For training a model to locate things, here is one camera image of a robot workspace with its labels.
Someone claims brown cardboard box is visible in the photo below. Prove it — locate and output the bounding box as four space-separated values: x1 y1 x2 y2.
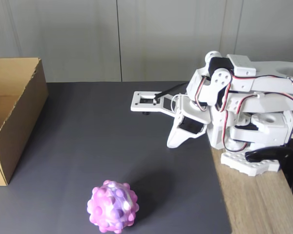
0 57 49 186

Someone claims glossy black table clamp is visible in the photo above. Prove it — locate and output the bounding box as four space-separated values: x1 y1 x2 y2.
245 146 293 190

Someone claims black camera cable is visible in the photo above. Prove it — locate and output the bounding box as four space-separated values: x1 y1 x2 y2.
154 82 188 99

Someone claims pink purple knobby ball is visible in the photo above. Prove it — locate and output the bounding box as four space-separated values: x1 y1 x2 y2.
86 179 140 232

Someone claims dark grey table mat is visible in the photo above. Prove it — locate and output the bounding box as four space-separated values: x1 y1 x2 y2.
0 81 232 234

